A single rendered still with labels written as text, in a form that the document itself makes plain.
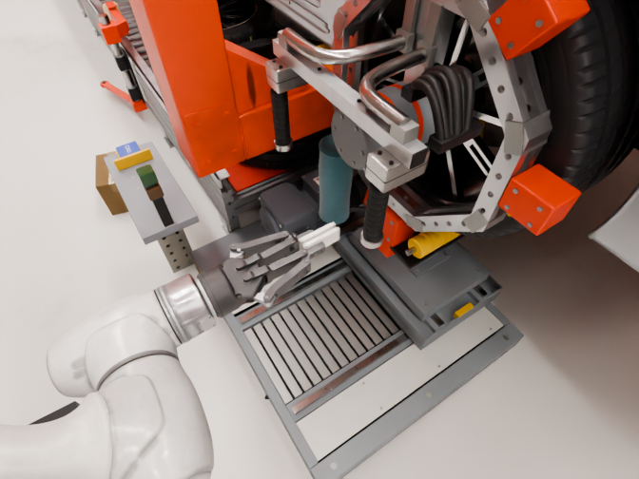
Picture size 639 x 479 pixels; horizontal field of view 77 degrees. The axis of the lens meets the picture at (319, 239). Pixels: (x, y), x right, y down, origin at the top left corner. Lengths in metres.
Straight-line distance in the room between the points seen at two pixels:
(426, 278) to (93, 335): 1.05
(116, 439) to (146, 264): 1.36
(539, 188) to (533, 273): 1.10
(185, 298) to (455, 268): 1.04
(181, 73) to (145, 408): 0.81
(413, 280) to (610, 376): 0.75
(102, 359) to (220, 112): 0.78
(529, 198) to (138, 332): 0.63
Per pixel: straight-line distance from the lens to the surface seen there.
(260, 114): 1.25
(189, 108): 1.15
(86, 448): 0.49
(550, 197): 0.76
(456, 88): 0.66
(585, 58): 0.76
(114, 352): 0.57
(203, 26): 1.08
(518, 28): 0.70
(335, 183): 1.03
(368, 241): 0.76
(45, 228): 2.15
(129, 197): 1.41
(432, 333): 1.39
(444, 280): 1.41
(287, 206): 1.31
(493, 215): 0.84
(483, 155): 0.94
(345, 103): 0.71
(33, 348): 1.79
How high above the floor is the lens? 1.36
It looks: 51 degrees down
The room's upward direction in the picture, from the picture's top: straight up
